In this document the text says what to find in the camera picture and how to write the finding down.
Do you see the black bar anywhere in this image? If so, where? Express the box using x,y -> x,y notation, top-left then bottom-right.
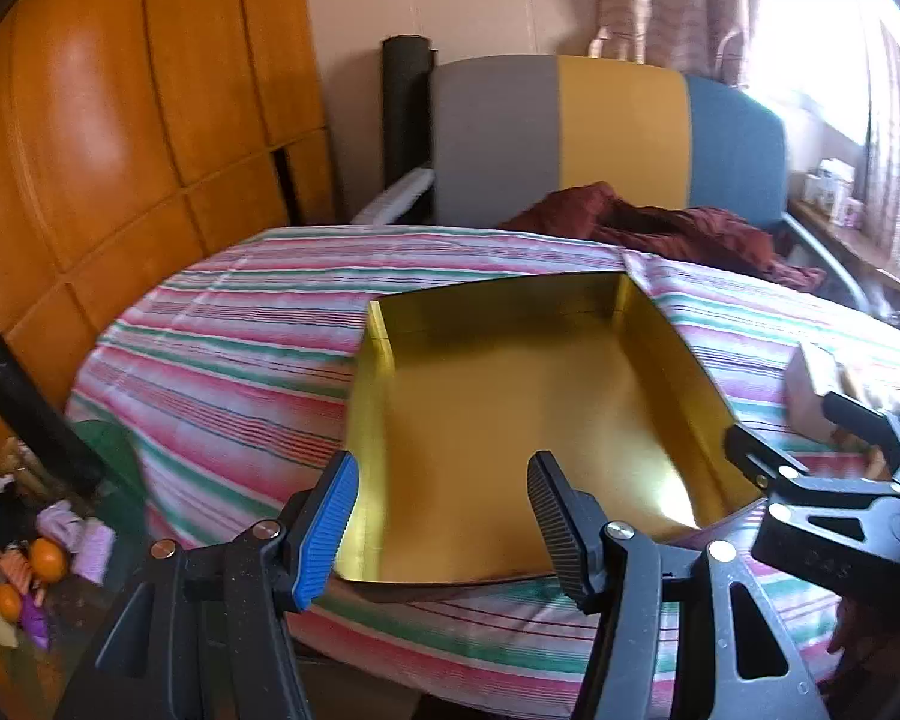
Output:
0,334 -> 103,493

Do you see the grey yellow blue armchair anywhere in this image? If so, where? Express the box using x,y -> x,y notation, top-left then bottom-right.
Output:
349,54 -> 871,308

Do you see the window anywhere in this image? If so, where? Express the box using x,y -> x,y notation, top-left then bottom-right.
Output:
750,0 -> 895,143

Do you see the wooden side desk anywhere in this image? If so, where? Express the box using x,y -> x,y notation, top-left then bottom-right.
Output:
787,195 -> 900,301

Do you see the striped tablecloth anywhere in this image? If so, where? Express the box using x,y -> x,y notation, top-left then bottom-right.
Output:
66,225 -> 900,713

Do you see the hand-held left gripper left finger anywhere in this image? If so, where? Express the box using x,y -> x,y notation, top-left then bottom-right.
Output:
52,452 -> 361,720

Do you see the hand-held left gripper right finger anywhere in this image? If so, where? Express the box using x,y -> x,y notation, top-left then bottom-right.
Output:
526,451 -> 833,720

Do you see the green plastic item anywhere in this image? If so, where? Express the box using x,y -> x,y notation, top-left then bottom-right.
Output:
71,420 -> 148,520

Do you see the black post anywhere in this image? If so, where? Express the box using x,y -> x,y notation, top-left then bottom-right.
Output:
381,36 -> 437,200

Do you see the wooden wardrobe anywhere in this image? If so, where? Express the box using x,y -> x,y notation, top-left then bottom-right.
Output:
0,0 -> 338,466

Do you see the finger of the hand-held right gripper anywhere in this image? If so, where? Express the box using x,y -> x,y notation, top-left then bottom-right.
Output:
724,424 -> 900,595
821,390 -> 900,481

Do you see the beige carton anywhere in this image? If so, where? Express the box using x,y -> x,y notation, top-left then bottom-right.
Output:
786,343 -> 871,445

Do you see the maroon cloth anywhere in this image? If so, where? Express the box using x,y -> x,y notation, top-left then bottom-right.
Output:
499,181 -> 826,293

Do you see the golden box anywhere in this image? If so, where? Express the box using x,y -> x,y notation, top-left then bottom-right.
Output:
332,272 -> 767,587

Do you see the white cardboard box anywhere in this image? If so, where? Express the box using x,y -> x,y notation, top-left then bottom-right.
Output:
816,160 -> 857,205

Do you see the lilac pack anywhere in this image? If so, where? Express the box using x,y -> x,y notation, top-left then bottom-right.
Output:
39,502 -> 118,583

